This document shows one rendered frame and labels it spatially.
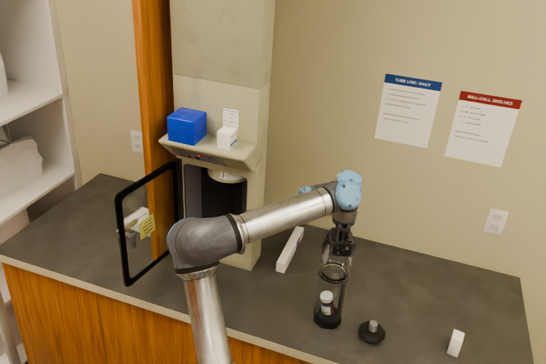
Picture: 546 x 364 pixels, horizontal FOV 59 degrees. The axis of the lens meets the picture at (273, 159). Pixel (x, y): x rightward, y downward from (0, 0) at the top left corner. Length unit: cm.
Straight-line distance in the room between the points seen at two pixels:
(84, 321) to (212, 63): 122
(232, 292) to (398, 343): 62
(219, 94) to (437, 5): 82
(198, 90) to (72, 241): 91
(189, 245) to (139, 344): 104
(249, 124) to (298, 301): 69
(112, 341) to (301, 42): 144
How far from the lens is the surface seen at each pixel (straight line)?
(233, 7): 156
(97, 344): 230
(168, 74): 180
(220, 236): 114
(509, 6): 187
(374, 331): 178
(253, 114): 163
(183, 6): 163
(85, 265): 209
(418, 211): 216
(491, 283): 220
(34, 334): 255
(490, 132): 199
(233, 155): 159
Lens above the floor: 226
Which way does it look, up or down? 28 degrees down
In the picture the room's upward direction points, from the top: 4 degrees clockwise
